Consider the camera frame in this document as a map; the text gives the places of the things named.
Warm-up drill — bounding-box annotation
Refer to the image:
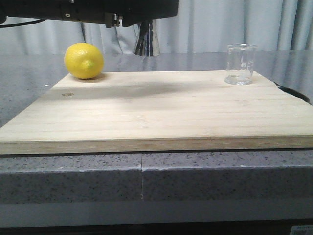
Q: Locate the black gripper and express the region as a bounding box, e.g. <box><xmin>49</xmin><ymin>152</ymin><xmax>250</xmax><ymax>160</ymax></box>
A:
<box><xmin>0</xmin><ymin>0</ymin><xmax>179</xmax><ymax>27</ymax></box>

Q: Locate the steel hourglass jigger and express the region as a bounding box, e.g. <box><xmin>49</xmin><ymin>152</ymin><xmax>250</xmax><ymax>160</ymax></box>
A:
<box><xmin>133</xmin><ymin>20</ymin><xmax>160</xmax><ymax>57</ymax></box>

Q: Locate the clear glass beaker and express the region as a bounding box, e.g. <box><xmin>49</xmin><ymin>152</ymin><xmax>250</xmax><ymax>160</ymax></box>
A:
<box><xmin>224</xmin><ymin>44</ymin><xmax>258</xmax><ymax>85</ymax></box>

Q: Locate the yellow lemon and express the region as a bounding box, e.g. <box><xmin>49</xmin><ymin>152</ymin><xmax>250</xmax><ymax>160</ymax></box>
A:
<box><xmin>64</xmin><ymin>43</ymin><xmax>104</xmax><ymax>79</ymax></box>

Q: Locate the grey curtain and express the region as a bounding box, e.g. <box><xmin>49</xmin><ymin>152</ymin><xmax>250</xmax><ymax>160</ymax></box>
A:
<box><xmin>0</xmin><ymin>0</ymin><xmax>313</xmax><ymax>55</ymax></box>

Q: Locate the wooden cutting board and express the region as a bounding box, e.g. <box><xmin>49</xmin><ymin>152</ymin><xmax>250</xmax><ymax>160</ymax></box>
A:
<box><xmin>0</xmin><ymin>70</ymin><xmax>313</xmax><ymax>155</ymax></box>

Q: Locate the black cable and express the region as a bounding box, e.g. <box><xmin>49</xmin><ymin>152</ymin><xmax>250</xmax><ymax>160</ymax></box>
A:
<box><xmin>0</xmin><ymin>17</ymin><xmax>47</xmax><ymax>28</ymax></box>

